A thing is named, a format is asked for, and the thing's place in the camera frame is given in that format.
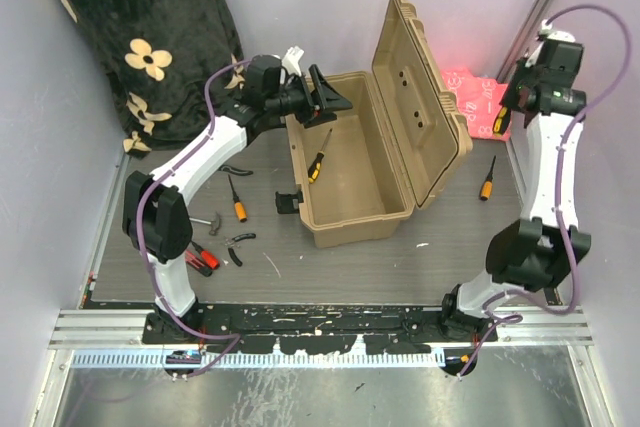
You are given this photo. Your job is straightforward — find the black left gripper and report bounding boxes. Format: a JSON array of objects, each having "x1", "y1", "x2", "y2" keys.
[{"x1": 265, "y1": 65, "x2": 351, "y2": 129}]

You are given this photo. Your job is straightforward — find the short yellow black screwdriver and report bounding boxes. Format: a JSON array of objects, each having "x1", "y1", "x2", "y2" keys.
[{"x1": 492, "y1": 106, "x2": 511, "y2": 136}]

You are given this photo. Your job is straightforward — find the long yellow black screwdriver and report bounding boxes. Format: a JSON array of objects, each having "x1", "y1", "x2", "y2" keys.
[{"x1": 307, "y1": 128, "x2": 333, "y2": 184}]

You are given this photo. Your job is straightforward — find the tan plastic tool case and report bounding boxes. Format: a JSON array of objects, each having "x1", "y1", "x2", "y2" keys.
[{"x1": 286, "y1": 0, "x2": 472, "y2": 248}]

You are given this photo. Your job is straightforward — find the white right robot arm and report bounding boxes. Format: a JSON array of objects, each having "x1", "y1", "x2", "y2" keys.
[{"x1": 438, "y1": 31, "x2": 591, "y2": 341}]

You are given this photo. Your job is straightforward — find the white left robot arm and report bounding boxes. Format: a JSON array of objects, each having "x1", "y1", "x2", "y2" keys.
[{"x1": 122, "y1": 48, "x2": 352, "y2": 343}]

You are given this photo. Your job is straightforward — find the pink printed cloth bag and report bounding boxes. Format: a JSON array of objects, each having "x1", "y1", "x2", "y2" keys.
[{"x1": 441, "y1": 68, "x2": 511, "y2": 141}]

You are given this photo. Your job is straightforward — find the black long nose pliers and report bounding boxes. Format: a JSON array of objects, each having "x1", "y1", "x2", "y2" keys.
[{"x1": 219, "y1": 164, "x2": 254, "y2": 177}]

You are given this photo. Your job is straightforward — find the small steel claw hammer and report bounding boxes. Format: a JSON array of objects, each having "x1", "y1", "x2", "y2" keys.
[{"x1": 189, "y1": 211, "x2": 222, "y2": 236}]

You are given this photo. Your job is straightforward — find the small black pliers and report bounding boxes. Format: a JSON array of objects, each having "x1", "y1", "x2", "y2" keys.
[{"x1": 225, "y1": 233, "x2": 257, "y2": 267}]

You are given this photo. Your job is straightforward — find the red black screwdriver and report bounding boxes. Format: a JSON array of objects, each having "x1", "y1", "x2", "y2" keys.
[{"x1": 191, "y1": 241, "x2": 220, "y2": 270}]

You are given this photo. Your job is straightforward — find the black floral plush blanket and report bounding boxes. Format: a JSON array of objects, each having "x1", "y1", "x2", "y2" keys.
[{"x1": 60, "y1": 0, "x2": 244, "y2": 158}]

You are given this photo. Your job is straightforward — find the red utility knife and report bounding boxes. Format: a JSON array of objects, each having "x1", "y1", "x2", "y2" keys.
[{"x1": 185, "y1": 251, "x2": 213, "y2": 277}]

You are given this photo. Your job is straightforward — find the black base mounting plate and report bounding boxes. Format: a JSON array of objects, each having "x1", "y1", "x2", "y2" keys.
[{"x1": 142, "y1": 304, "x2": 489, "y2": 355}]

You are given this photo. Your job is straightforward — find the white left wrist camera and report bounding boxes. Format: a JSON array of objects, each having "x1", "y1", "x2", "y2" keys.
[{"x1": 281, "y1": 46, "x2": 304, "y2": 76}]

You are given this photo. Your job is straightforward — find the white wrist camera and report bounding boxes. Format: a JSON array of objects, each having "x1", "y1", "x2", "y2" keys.
[
  {"x1": 526, "y1": 19, "x2": 576, "y2": 67},
  {"x1": 281, "y1": 46, "x2": 304, "y2": 76}
]

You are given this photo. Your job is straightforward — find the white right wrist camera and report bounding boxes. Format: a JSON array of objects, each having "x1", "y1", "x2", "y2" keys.
[{"x1": 526, "y1": 19, "x2": 576, "y2": 67}]

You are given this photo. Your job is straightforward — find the orange handle screwdriver right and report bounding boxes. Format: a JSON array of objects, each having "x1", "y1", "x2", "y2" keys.
[{"x1": 479, "y1": 156, "x2": 497, "y2": 201}]

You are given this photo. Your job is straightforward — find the orange handle screwdriver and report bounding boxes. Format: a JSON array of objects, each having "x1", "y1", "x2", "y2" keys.
[
  {"x1": 479, "y1": 156, "x2": 497, "y2": 201},
  {"x1": 228, "y1": 176, "x2": 248, "y2": 223}
]

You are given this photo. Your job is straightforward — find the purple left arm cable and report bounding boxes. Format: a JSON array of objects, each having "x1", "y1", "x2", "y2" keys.
[{"x1": 137, "y1": 59, "x2": 254, "y2": 378}]

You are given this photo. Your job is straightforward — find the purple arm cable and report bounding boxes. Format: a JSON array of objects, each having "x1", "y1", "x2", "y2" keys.
[
  {"x1": 137, "y1": 59, "x2": 254, "y2": 378},
  {"x1": 457, "y1": 4, "x2": 632, "y2": 378}
]

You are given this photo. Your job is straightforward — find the orange handle screwdriver left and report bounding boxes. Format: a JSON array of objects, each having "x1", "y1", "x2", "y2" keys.
[{"x1": 228, "y1": 176, "x2": 248, "y2": 223}]

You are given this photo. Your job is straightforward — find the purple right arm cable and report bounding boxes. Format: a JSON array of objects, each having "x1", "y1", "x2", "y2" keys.
[{"x1": 457, "y1": 4, "x2": 632, "y2": 378}]

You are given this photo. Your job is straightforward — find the white slotted cable duct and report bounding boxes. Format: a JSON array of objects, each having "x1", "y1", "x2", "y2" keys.
[{"x1": 71, "y1": 345, "x2": 445, "y2": 369}]

